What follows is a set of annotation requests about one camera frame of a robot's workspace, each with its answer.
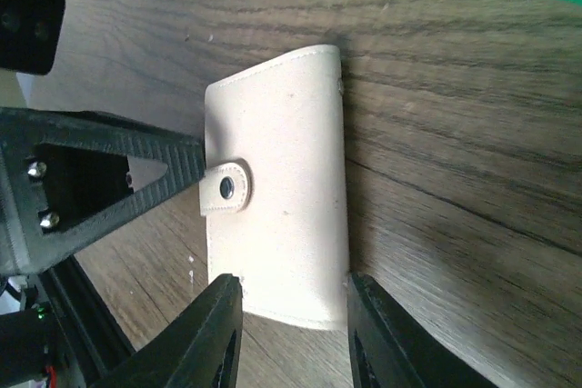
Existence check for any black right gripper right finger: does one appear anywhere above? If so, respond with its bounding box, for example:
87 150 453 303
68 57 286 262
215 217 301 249
347 273 494 387

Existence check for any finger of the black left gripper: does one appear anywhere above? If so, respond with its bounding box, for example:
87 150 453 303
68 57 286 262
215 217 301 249
1 107 205 273

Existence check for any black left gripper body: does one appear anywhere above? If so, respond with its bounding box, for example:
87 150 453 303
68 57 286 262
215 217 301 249
1 256 135 387

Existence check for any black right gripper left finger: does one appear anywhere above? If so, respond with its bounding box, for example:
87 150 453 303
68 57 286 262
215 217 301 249
94 274 243 387

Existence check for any beige leather card holder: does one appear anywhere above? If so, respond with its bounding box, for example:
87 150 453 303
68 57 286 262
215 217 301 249
199 45 349 331

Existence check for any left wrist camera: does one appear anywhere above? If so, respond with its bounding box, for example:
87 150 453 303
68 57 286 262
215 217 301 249
1 0 65 75

